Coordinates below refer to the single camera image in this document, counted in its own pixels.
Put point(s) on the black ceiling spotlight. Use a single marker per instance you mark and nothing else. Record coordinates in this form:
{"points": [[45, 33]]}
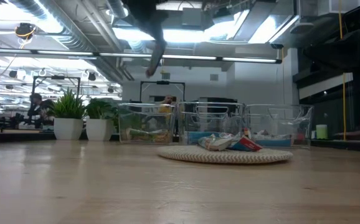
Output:
{"points": [[91, 76]]}

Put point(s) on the round woven beige mat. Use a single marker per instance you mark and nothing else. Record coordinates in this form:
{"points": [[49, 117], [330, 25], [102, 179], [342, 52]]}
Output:
{"points": [[198, 155]]}

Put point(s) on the grey square wall box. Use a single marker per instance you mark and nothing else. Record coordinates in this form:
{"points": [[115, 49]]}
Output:
{"points": [[214, 77], [166, 76]]}

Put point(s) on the person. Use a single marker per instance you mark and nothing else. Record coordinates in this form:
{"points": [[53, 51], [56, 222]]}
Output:
{"points": [[168, 99], [40, 109]]}

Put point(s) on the pale green cylinder cup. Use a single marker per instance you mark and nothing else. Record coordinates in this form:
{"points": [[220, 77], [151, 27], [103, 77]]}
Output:
{"points": [[322, 132]]}

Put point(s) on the white ceiling box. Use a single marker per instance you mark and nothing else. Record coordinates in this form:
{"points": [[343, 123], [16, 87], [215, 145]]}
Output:
{"points": [[345, 6]]}

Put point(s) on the bright ceiling light panel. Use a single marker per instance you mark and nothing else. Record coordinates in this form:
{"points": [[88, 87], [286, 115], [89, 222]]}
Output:
{"points": [[186, 35]]}

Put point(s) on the clear plastic bin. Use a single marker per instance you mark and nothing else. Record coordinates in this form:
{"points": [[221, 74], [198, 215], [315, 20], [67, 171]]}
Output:
{"points": [[292, 124], [211, 121], [142, 118]]}

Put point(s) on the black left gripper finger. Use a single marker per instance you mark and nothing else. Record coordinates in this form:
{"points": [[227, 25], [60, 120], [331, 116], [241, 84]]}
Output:
{"points": [[157, 59]]}

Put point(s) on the green plant in white pot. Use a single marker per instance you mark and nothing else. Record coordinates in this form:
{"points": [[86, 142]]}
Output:
{"points": [[99, 130], [68, 129]]}

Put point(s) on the ribbed silver ceiling duct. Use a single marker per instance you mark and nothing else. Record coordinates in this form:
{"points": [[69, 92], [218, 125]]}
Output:
{"points": [[74, 37]]}

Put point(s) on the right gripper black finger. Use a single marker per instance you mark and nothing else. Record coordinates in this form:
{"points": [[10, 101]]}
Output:
{"points": [[342, 51]]}

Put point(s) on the small black ceiling camera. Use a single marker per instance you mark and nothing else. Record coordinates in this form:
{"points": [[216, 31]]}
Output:
{"points": [[276, 46]]}

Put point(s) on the grey ceiling vent box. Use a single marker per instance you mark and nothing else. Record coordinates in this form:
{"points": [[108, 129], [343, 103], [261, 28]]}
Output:
{"points": [[192, 17]]}

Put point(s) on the long ceiling light bar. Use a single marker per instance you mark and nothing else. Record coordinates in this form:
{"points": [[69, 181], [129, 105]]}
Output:
{"points": [[105, 54]]}

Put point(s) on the dark low bench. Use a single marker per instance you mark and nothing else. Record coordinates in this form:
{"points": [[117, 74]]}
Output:
{"points": [[18, 137]]}

